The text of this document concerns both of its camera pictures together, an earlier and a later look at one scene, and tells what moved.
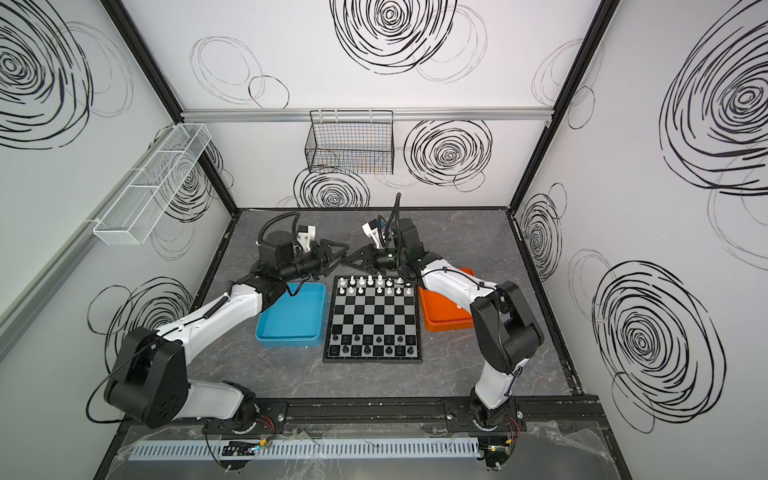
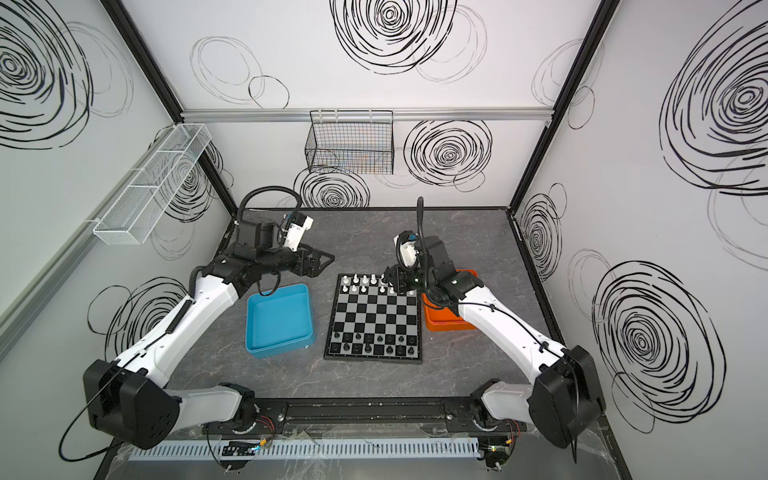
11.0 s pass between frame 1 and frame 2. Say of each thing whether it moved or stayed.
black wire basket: stayed
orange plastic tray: stayed
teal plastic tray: moved
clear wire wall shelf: stayed
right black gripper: moved
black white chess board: stayed
